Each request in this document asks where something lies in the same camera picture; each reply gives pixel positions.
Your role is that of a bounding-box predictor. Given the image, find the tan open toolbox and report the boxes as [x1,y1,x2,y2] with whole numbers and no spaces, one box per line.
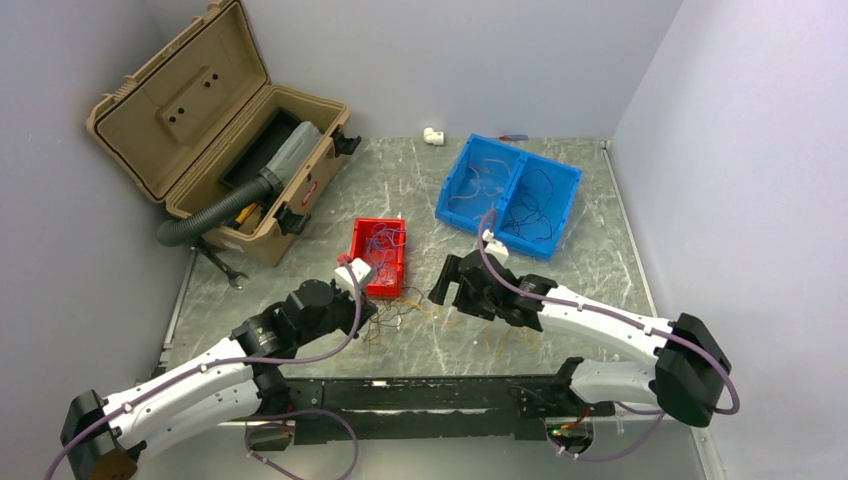
[86,1,360,266]

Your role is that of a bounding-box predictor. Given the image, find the grey canister in toolbox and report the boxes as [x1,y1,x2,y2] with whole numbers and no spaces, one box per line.
[259,121,323,193]

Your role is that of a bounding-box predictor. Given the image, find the blue divided plastic bin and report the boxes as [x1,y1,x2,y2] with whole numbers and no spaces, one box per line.
[435,134,583,260]

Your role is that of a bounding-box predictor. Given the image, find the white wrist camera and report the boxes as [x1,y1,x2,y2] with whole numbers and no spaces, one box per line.
[334,255,377,288]
[481,229,509,264]

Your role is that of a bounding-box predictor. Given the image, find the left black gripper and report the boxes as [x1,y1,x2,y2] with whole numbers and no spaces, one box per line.
[296,278,377,347]

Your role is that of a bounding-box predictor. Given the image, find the red plastic bin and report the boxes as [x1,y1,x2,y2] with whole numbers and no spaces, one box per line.
[350,217,407,298]

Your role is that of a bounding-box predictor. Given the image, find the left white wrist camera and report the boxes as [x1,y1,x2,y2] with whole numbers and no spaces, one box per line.
[334,255,377,288]

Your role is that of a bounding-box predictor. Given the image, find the black metal wrench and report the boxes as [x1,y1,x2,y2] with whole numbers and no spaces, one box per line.
[191,239,249,290]

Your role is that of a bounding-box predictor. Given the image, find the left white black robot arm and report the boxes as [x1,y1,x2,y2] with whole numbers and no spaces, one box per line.
[57,280,377,479]

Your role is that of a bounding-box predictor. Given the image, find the black aluminium base frame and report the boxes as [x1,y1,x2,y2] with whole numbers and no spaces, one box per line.
[249,375,616,445]

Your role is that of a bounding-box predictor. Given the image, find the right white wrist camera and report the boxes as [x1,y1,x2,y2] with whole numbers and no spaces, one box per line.
[481,229,509,264]

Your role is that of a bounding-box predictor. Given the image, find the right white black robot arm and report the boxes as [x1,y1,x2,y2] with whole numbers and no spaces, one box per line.
[428,251,741,428]

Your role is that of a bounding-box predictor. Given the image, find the white pipe elbow fitting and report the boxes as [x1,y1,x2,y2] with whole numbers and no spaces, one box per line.
[422,127,445,146]

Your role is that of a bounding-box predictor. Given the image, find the black corrugated hose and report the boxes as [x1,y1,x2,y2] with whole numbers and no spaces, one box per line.
[156,175,279,248]

